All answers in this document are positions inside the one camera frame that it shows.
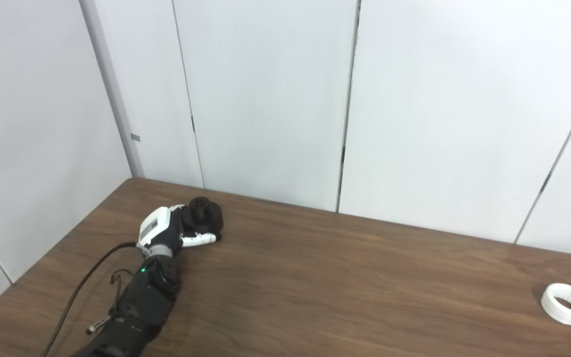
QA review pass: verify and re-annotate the left thin wire yellow plug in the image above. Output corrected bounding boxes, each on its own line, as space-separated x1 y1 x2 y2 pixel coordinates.
86 269 135 336

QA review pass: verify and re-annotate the round black stepped part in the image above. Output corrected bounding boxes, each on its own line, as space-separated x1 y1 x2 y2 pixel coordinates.
180 197 225 242

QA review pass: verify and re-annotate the grey wall corner post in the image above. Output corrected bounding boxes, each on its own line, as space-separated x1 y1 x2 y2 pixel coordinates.
78 0 145 179

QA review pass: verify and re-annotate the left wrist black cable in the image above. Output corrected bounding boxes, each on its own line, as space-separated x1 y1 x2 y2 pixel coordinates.
42 241 138 357

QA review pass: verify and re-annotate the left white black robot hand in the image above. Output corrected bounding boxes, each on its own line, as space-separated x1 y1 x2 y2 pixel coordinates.
136 203 217 258

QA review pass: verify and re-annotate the white toothed plastic ring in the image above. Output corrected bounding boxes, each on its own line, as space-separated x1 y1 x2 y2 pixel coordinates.
541 283 571 326

